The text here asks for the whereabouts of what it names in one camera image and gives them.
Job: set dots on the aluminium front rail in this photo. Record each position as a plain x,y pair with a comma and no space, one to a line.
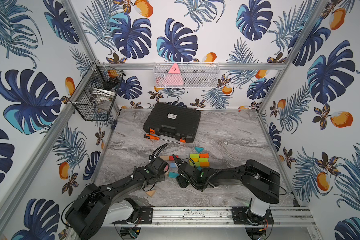
211,217

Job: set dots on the orange handled screwdriver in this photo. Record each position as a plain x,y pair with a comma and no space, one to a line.
155,138

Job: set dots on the teal rectangular block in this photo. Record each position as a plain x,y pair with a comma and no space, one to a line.
173,175

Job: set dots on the yellow block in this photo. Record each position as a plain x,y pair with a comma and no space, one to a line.
194,160

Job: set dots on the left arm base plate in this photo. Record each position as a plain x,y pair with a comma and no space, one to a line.
140,215

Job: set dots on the white mesh wall basket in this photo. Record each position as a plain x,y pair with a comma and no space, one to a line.
195,75

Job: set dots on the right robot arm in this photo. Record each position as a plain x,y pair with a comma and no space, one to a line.
260,180

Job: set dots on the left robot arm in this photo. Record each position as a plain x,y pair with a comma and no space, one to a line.
86,214

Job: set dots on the black plastic tool case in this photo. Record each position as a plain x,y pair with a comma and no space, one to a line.
173,121

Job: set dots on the pink triangle card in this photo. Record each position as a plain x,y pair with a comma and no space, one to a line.
173,77

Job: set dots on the teal triangle block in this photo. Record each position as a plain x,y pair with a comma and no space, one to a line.
199,149

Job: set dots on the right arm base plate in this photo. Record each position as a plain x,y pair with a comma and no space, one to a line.
243,216

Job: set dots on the natural wood triangle block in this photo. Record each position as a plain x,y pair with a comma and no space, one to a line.
151,193

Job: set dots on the black wire basket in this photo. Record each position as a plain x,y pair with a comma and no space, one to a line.
97,93

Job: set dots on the red block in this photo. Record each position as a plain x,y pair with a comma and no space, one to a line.
173,157

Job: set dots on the natural wood rectangular block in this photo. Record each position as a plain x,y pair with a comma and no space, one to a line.
165,158

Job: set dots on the orange rectangular block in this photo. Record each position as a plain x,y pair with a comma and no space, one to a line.
204,164

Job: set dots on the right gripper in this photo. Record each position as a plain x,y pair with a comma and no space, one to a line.
181,183

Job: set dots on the light green narrow block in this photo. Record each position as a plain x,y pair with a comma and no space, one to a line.
203,160

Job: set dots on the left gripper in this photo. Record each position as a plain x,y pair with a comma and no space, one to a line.
157,162

